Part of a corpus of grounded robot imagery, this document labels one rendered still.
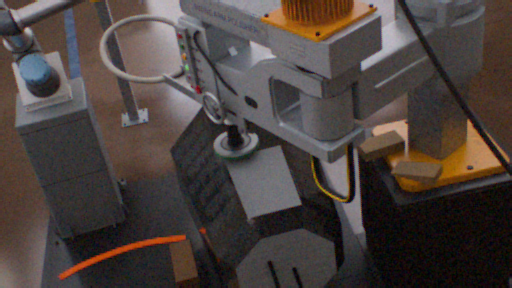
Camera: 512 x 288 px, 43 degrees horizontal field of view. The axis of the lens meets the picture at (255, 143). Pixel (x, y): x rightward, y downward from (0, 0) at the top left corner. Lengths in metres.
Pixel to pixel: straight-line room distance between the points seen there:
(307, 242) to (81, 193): 1.68
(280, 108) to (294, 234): 0.56
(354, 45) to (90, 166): 2.17
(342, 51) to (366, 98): 0.36
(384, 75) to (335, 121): 0.27
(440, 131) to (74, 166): 2.09
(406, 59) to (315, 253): 0.92
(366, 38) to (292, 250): 1.05
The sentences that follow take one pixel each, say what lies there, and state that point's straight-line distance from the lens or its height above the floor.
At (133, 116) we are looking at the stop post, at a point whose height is 0.04.
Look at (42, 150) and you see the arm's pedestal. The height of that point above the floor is 0.66.
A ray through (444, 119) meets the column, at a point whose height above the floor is 1.00.
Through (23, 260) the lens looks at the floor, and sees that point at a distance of 4.25.
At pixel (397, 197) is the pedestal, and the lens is 2.90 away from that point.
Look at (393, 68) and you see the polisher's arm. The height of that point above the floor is 1.39.
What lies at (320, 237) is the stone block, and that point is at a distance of 2.84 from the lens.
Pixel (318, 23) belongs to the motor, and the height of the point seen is 1.70.
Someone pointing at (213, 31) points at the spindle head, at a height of 1.50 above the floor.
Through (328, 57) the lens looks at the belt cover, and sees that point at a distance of 2.11.
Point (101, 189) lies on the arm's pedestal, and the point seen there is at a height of 0.29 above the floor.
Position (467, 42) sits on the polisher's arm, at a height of 1.37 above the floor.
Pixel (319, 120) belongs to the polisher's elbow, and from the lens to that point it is 2.37.
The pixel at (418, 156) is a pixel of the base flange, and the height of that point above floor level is 0.78.
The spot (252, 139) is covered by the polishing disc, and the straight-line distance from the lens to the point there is 3.13.
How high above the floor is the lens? 2.63
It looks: 35 degrees down
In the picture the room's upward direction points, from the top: 10 degrees counter-clockwise
